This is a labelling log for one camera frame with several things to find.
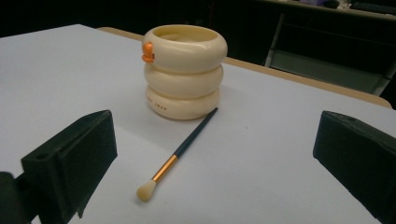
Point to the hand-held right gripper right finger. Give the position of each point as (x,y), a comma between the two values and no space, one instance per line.
(358,155)

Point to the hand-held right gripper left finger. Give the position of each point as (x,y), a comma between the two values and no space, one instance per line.
(77,155)

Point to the cream ringed duck brush holder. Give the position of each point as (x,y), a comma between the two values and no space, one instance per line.
(183,81)

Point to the grey metal shelf rack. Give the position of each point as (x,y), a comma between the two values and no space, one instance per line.
(327,68)

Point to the black keyboard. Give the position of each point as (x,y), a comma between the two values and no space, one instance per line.
(373,7)

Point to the dark round object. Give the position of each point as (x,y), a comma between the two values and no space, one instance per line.
(331,3)

